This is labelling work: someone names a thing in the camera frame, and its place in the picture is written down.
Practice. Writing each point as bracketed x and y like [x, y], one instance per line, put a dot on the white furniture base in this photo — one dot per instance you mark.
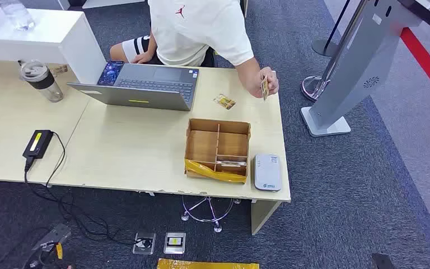
[111, 3]

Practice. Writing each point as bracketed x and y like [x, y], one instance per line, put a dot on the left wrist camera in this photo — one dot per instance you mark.
[53, 235]

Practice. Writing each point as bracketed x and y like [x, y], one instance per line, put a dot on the yellow tape on box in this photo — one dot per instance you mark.
[200, 169]

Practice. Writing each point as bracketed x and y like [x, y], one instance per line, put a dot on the person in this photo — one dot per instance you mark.
[196, 29]

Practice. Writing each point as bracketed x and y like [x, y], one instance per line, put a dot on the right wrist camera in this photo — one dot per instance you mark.
[383, 263]

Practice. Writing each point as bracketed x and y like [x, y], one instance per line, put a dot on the grey kiosk stand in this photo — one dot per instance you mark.
[359, 67]

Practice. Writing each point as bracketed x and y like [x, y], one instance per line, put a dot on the clear tumbler with black band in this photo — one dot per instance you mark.
[46, 87]

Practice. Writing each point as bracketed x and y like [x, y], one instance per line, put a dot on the beige desk leg panel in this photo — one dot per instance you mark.
[261, 217]

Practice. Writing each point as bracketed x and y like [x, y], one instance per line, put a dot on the floor socket with plug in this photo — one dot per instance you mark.
[140, 247]

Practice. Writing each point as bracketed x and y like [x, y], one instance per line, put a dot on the small yellow tag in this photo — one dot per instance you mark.
[59, 251]

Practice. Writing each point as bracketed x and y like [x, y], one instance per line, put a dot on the small tan object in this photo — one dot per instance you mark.
[60, 70]

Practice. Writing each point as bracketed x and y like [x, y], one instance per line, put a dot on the gold card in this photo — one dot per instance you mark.
[225, 101]

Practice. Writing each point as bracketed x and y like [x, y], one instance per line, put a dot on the cardboard box with dividers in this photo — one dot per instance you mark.
[202, 144]

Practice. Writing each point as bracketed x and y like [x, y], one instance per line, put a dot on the yellow floor tape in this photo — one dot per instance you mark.
[207, 265]

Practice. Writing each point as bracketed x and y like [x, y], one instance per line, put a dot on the person's left forearm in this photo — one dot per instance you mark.
[246, 72]

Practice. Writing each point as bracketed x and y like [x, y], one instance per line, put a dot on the grey laptop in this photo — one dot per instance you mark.
[152, 97]

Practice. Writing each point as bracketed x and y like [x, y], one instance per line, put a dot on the person's left hand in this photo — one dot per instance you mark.
[273, 80]

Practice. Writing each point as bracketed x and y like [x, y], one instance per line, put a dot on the floor socket with cover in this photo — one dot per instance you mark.
[174, 242]

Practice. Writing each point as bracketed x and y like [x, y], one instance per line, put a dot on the person's foot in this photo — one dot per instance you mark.
[68, 266]

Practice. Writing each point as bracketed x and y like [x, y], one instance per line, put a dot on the chrome stool base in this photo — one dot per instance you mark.
[218, 227]

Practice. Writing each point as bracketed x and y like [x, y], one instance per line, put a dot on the room key card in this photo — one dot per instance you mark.
[231, 163]

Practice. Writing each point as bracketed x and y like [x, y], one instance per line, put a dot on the person's right hand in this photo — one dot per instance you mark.
[142, 58]

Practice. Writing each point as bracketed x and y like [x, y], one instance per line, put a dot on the chrome stanchion post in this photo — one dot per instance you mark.
[309, 91]

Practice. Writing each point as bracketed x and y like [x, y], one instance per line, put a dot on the black power adapter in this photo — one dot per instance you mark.
[37, 144]

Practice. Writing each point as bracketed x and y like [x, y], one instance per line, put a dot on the ID card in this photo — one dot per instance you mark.
[264, 89]

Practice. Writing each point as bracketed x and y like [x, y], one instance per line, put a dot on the clear plastic water bottle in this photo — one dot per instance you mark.
[16, 16]

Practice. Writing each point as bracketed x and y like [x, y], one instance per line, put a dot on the white desk riser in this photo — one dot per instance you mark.
[51, 37]

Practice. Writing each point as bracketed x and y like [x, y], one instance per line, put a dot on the black stanchion post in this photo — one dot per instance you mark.
[324, 48]

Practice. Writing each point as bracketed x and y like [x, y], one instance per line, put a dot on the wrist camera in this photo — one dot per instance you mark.
[53, 235]
[383, 263]

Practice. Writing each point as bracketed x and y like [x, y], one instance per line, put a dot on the person's right forearm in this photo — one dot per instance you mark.
[152, 44]

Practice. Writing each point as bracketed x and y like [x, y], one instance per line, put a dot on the smartphone with lit screen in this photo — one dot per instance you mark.
[110, 73]

